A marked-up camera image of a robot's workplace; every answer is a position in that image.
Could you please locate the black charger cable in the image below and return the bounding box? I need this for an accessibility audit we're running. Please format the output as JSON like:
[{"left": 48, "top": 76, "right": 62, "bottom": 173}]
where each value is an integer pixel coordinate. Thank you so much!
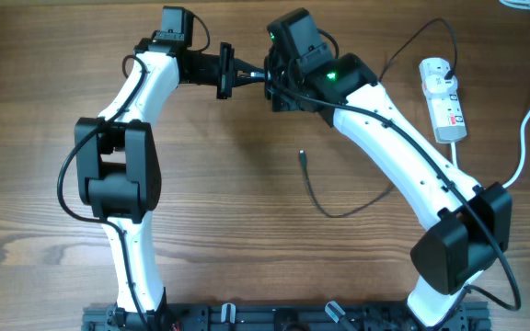
[{"left": 298, "top": 17, "right": 459, "bottom": 219}]

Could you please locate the white power strip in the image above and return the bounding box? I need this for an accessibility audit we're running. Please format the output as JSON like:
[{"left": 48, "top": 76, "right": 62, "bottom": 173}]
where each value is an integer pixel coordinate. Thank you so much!
[{"left": 419, "top": 57, "right": 467, "bottom": 143}]

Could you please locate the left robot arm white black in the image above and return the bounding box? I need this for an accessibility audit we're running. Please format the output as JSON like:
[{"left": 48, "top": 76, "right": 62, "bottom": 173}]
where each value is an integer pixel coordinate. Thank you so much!
[{"left": 67, "top": 6, "right": 266, "bottom": 330}]

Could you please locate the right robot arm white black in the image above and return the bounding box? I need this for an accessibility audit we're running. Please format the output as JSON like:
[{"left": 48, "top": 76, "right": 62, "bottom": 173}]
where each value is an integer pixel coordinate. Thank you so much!
[{"left": 265, "top": 8, "right": 513, "bottom": 330}]

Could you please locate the white charger adapter plug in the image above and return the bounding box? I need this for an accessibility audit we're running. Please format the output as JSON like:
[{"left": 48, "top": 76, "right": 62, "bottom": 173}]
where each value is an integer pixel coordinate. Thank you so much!
[{"left": 422, "top": 74, "right": 457, "bottom": 97}]

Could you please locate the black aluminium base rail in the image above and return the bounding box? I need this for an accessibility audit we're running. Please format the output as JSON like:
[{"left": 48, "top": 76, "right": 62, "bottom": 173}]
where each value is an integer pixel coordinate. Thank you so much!
[{"left": 81, "top": 302, "right": 492, "bottom": 331}]

